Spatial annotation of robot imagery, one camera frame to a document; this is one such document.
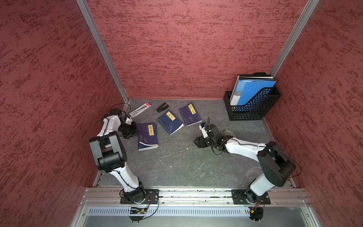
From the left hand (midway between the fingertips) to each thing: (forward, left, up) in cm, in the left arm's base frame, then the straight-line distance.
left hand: (139, 135), depth 89 cm
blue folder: (+27, -74, +16) cm, 80 cm away
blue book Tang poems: (+23, -33, -8) cm, 41 cm away
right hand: (-3, -39, -5) cm, 39 cm away
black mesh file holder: (+19, -80, +6) cm, 82 cm away
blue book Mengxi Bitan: (-6, -1, -6) cm, 8 cm away
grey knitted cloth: (+6, -60, -6) cm, 61 cm away
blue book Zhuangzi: (+16, -18, -8) cm, 25 cm away
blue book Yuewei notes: (+1, -4, -4) cm, 6 cm away
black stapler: (+30, -11, -7) cm, 33 cm away
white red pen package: (+28, +8, -8) cm, 31 cm away
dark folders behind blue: (+40, -82, +18) cm, 92 cm away
